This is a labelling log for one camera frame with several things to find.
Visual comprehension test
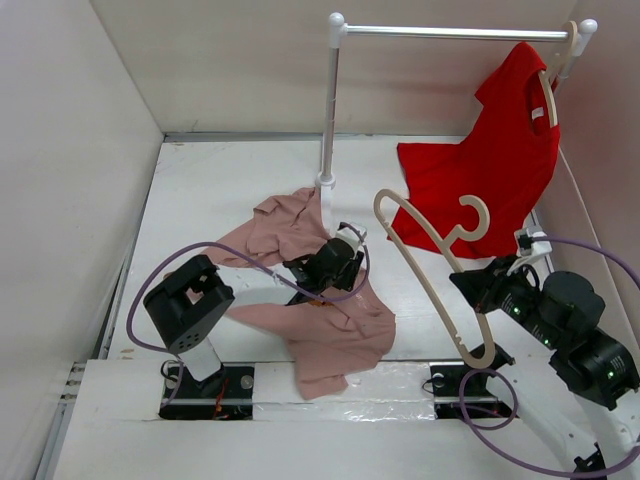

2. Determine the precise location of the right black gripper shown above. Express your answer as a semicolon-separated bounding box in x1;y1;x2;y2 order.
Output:
448;250;563;347

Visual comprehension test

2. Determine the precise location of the beige plastic hanger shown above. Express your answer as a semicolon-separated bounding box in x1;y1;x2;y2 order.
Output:
373;188;497;370

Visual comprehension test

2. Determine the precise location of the pink t shirt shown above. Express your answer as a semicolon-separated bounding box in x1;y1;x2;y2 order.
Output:
203;188;396;400

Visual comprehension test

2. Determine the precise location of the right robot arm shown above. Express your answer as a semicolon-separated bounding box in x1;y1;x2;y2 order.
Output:
450;256;639;479

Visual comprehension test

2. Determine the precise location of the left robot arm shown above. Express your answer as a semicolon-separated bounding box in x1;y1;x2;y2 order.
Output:
137;237;369;397

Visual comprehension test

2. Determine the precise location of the red t shirt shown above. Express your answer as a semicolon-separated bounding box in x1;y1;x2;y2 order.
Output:
397;42;560;259

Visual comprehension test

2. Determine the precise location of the beige hanger with red shirt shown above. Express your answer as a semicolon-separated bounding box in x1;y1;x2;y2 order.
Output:
538;20;578;128

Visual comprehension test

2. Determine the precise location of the white clothes rack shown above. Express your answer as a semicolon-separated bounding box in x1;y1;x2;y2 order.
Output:
316;12;599;234

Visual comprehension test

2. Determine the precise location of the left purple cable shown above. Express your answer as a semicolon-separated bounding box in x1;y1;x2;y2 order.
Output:
126;227;372;409

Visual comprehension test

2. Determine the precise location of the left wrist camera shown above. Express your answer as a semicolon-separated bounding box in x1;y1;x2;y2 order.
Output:
335;222;367;252

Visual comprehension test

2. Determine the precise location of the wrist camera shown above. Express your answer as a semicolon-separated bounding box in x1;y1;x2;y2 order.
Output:
514;227;552;264
335;222;367;252

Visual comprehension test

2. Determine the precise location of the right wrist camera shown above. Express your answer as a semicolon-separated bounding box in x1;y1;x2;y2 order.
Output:
514;227;552;264

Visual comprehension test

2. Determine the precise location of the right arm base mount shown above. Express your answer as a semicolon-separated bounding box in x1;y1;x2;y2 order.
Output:
428;342;521;419

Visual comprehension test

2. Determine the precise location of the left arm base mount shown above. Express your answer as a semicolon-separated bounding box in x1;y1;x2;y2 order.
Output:
158;360;255;421

